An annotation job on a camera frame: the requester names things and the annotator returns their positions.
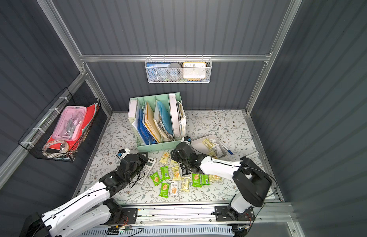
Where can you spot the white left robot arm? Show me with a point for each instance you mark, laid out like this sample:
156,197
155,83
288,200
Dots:
93,207

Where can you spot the blue capped pen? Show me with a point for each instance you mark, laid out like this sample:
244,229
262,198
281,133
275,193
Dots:
227,149

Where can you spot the white wire wall basket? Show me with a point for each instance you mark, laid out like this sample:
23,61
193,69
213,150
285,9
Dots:
164,80

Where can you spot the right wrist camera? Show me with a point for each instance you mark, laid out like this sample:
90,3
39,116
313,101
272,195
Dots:
187,140

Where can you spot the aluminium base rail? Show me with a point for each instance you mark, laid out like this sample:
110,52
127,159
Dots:
204,213

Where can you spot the pale yellow cookie packet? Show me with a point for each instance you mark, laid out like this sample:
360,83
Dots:
185,184

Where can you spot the mint green file organizer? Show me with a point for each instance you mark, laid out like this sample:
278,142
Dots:
157,119

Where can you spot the yellow white alarm clock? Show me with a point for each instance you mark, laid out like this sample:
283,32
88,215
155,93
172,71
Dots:
194,70

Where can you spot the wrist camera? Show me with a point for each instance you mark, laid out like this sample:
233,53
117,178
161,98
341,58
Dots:
122,153
187,140

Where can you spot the pink plastic pencil case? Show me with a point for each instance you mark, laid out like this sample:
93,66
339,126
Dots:
70,123

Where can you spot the white scientific calculator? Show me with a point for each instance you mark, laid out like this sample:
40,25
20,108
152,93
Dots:
146,170

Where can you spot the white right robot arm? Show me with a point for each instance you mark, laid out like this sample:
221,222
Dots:
253,183

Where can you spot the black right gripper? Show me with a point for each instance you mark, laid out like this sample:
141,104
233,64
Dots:
180,152

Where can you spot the small yellow cookie packet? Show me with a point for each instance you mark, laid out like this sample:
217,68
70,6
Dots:
174,163

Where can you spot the blue folder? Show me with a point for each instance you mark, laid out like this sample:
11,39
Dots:
143,131

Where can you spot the grey tape roll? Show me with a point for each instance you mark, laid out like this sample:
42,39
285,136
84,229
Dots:
174,72

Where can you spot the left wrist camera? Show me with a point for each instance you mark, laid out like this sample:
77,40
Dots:
122,153

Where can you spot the blue box in basket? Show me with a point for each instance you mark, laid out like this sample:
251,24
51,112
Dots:
155,69

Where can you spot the white cookie packet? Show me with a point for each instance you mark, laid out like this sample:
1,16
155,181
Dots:
174,188

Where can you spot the white plastic storage box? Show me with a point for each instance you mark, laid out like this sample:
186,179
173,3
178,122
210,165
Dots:
209,145

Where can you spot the black wire side basket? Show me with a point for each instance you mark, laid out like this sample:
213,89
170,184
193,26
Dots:
37,136

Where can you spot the clear tape roll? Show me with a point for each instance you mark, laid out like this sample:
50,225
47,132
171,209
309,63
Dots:
56,146

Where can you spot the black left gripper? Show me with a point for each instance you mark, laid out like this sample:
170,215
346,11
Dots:
141,160

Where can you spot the green cookie packet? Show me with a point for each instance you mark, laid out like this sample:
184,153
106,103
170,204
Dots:
156,178
196,180
205,181
165,173
164,191

